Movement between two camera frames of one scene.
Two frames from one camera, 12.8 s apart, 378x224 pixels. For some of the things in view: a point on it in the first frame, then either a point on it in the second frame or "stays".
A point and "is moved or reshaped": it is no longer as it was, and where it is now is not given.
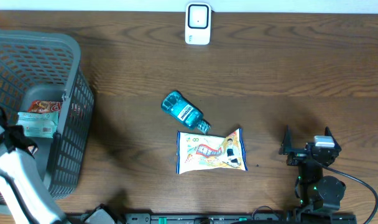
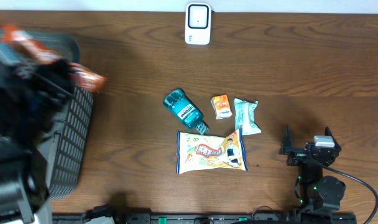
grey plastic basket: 27,66 stays
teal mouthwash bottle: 183,111 stays
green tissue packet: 38,125 is moved or reshaped
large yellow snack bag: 197,152 stays
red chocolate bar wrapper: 42,106 is moved or reshaped
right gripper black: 296,156 stays
